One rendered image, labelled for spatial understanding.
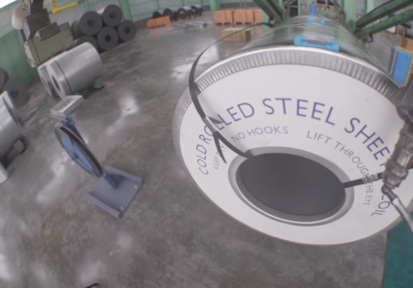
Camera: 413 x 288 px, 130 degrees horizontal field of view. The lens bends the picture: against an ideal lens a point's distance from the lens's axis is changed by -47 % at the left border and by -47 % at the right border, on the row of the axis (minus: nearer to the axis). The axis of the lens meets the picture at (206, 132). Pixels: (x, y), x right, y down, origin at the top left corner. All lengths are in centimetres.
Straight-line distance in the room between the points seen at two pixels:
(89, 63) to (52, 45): 422
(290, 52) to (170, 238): 151
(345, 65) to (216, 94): 38
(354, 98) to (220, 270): 135
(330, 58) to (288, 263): 137
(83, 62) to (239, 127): 467
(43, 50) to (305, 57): 89
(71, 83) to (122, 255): 405
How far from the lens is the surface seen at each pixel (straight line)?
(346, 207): 84
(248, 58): 48
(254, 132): 60
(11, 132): 482
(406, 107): 36
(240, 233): 154
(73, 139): 148
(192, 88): 60
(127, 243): 176
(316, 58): 45
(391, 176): 42
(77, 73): 493
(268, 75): 48
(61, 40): 87
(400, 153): 42
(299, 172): 122
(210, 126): 60
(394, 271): 203
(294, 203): 109
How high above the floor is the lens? 147
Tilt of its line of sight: 40 degrees down
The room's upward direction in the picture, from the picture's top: 10 degrees counter-clockwise
